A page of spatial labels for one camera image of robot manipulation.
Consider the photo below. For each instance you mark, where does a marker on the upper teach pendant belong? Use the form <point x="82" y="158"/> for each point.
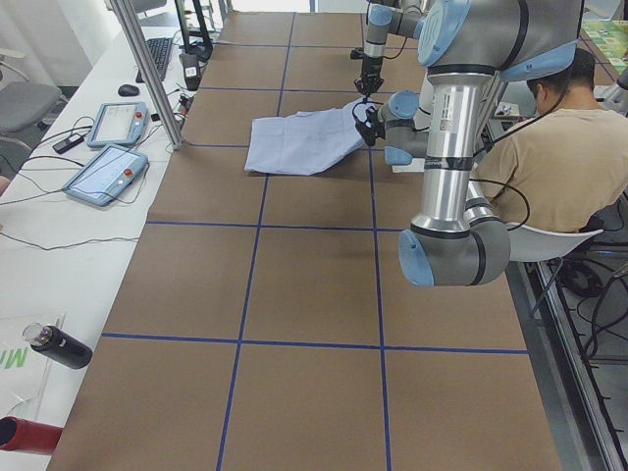
<point x="118" y="123"/>

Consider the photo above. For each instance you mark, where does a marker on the lower teach pendant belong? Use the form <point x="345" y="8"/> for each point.
<point x="106" y="175"/>

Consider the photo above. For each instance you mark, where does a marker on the teach pendant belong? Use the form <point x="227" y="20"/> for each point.
<point x="118" y="123"/>
<point x="106" y="175"/>

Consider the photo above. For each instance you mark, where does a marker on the black computer mouse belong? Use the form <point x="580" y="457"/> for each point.
<point x="128" y="90"/>

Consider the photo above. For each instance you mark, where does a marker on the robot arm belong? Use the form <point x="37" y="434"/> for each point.
<point x="456" y="239"/>
<point x="384" y="18"/>

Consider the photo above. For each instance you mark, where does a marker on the black keyboard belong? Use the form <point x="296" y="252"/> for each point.
<point x="160" y="49"/>

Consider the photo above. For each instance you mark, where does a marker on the red cylinder bottle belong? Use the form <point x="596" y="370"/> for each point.
<point x="21" y="435"/>

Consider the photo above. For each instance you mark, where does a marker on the grey office chair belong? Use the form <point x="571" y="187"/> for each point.
<point x="24" y="103"/>

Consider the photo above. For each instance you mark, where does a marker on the grey aluminium frame post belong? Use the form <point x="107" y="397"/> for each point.
<point x="132" y="30"/>

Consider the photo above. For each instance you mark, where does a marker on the white plastic chair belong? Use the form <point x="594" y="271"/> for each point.
<point x="528" y="244"/>

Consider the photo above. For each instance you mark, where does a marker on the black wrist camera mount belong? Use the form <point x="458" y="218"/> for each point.
<point x="371" y="127"/>
<point x="356" y="53"/>

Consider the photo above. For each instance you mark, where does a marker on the seated person in beige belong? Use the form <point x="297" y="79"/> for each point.
<point x="557" y="173"/>

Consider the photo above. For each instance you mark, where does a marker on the blue striped button-up shirt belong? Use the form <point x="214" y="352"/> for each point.
<point x="305" y="143"/>

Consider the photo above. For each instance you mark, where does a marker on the black bottle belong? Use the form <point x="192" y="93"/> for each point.
<point x="57" y="345"/>

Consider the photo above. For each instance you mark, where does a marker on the small black device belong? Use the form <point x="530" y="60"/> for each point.
<point x="68" y="143"/>

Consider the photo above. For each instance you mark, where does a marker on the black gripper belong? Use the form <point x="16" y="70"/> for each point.
<point x="371" y="67"/>

